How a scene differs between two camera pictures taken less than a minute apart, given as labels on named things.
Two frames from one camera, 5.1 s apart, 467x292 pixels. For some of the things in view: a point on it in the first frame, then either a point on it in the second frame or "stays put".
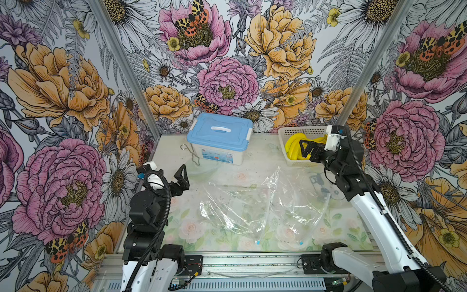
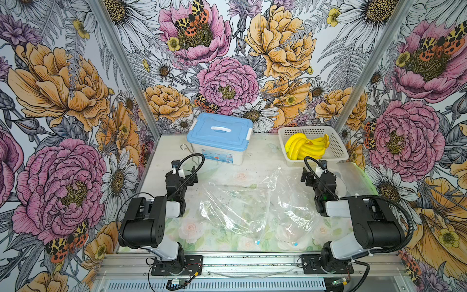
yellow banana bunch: [293, 148] stays put
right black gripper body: [328, 158] -> [311, 182]
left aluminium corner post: [107, 24] stays put
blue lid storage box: [219, 137] stays put
